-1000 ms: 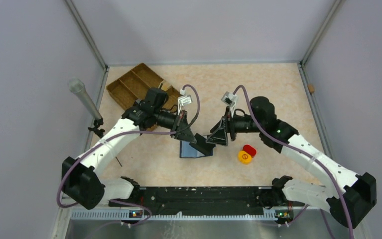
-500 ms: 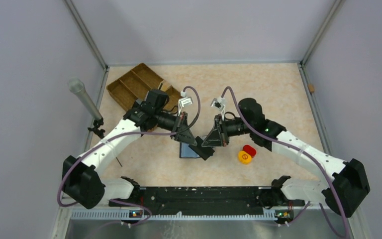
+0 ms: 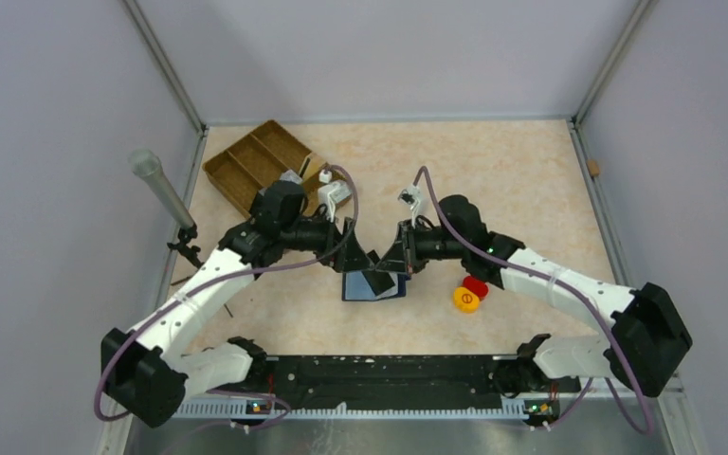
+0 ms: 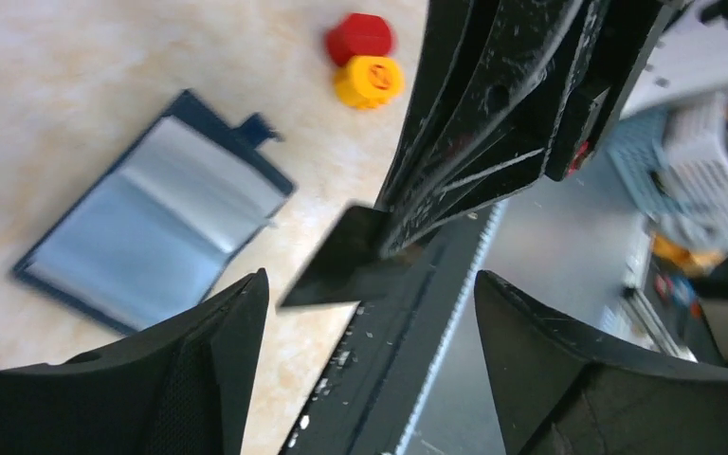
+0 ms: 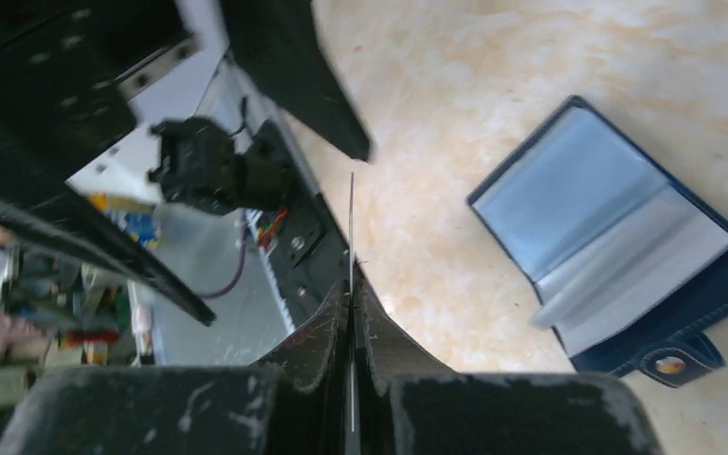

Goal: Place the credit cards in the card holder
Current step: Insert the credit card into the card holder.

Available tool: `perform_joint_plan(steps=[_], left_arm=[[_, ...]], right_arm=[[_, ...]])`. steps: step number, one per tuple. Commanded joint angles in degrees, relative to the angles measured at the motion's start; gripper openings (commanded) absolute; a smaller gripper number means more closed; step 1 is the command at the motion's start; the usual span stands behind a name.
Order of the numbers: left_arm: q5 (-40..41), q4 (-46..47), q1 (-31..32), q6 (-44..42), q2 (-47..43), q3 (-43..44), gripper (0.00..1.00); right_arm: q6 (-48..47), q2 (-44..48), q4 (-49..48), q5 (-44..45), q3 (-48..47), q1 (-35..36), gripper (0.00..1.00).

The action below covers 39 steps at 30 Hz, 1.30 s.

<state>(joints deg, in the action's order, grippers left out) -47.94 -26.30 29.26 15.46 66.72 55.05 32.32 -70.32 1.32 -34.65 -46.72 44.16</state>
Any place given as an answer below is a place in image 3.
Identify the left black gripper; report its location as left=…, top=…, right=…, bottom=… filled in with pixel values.
left=281, top=205, right=373, bottom=271

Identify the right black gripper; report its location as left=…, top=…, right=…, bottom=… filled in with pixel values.
left=375, top=218, right=466, bottom=276

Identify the navy blue card holder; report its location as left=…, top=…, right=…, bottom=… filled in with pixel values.
left=341, top=271, right=410, bottom=301

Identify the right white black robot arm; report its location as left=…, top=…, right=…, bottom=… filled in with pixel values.
left=375, top=186, right=693, bottom=397

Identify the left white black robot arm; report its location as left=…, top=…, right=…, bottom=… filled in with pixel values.
left=94, top=180, right=373, bottom=428

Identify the gold card in tray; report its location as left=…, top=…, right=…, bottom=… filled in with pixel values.
left=300, top=154, right=327, bottom=181

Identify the silver card in tray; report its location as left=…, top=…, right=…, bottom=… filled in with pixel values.
left=279, top=170, right=303, bottom=185

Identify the yellow round toy block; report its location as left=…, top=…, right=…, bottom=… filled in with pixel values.
left=452, top=286, right=481, bottom=314

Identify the red toy block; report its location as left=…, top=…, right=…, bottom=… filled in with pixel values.
left=462, top=276, right=489, bottom=300

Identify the woven brown divided tray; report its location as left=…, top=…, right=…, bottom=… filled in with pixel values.
left=202, top=119, right=321, bottom=217

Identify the small brown block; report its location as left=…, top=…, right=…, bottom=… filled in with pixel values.
left=586, top=159, right=601, bottom=178

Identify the grey microphone on tripod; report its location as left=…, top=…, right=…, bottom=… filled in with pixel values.
left=128, top=149, right=203, bottom=268

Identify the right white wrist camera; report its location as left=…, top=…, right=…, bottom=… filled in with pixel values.
left=398, top=185, right=426, bottom=228

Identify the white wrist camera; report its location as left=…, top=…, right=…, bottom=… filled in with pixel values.
left=318, top=169, right=352, bottom=222
left=398, top=185, right=426, bottom=228

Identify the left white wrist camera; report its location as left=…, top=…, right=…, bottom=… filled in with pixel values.
left=318, top=169, right=352, bottom=222

